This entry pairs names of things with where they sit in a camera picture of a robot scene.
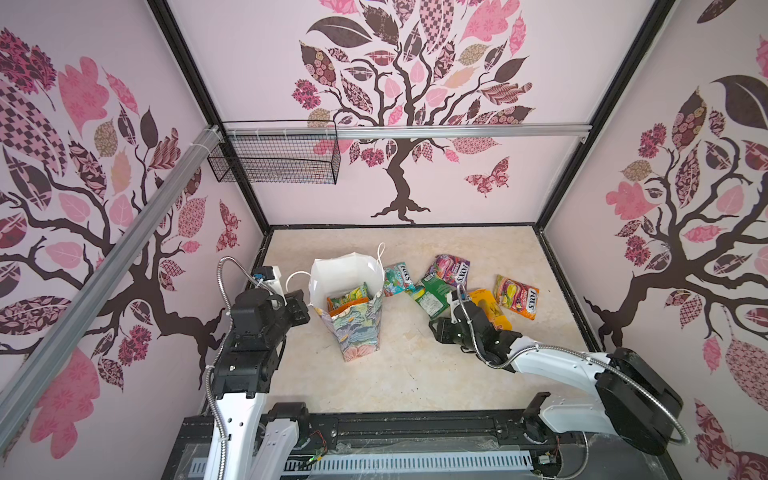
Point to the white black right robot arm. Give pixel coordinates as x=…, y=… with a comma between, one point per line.
x=624, y=395

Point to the yellow snack bag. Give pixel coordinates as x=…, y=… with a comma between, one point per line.
x=485, y=300

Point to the white slotted cable duct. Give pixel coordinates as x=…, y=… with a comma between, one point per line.
x=410, y=463

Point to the aluminium rail back wall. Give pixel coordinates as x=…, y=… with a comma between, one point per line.
x=408, y=132

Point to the aluminium rail left wall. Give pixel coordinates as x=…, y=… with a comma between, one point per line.
x=22, y=393

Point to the black wire basket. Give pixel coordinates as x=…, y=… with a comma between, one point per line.
x=278, y=151

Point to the orange Fox's candy bag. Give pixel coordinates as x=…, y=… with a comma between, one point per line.
x=518, y=297

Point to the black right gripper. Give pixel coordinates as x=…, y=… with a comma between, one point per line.
x=443, y=325

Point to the aluminium rail wall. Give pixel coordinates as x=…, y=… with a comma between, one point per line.
x=408, y=132
x=22, y=393

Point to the floral white paper bag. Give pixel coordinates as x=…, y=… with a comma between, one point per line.
x=357, y=330

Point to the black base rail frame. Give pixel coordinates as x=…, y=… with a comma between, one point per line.
x=558, y=456

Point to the purple Fox's candy bag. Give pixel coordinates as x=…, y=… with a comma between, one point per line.
x=451, y=269

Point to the yellow green Fox's candy bag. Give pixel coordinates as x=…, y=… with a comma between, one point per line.
x=357, y=293

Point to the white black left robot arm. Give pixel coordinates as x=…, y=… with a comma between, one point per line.
x=247, y=442

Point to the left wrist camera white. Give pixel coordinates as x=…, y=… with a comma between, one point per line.
x=268, y=277

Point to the teal Fox's candy bag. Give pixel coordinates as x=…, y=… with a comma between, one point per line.
x=397, y=279

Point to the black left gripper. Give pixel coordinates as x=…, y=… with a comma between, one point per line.
x=295, y=300

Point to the orange white snack packet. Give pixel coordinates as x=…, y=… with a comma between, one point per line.
x=343, y=308

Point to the green snack packet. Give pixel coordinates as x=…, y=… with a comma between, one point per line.
x=432, y=295

